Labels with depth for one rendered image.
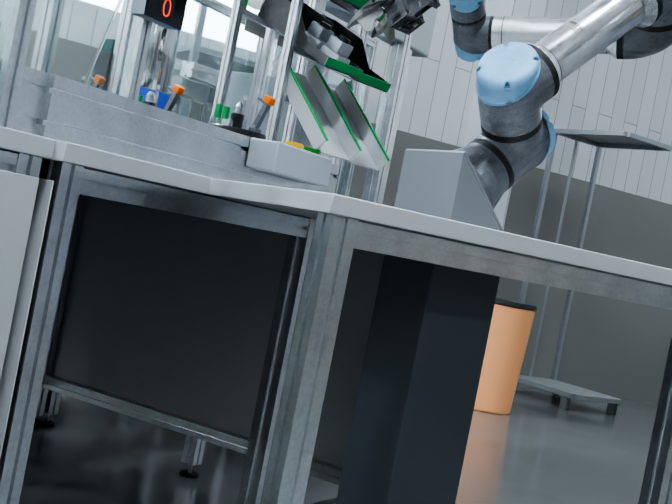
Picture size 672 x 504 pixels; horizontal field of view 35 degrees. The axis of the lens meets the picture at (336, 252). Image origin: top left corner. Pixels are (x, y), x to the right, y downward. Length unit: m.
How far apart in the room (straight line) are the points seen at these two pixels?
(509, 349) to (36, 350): 4.74
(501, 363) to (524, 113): 4.29
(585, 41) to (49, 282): 1.07
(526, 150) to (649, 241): 6.84
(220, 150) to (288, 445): 0.68
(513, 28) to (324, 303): 0.99
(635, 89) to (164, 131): 6.98
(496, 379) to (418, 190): 4.27
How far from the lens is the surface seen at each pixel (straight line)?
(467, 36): 2.38
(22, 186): 1.62
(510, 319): 6.20
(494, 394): 6.25
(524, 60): 2.00
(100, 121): 1.80
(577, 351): 8.48
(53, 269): 1.67
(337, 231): 1.57
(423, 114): 7.34
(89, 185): 1.71
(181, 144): 1.96
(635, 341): 8.92
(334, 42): 2.58
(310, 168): 2.19
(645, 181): 8.80
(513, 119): 2.01
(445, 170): 1.96
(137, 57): 2.32
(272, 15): 2.69
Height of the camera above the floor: 0.79
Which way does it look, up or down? 1 degrees down
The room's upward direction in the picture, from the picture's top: 11 degrees clockwise
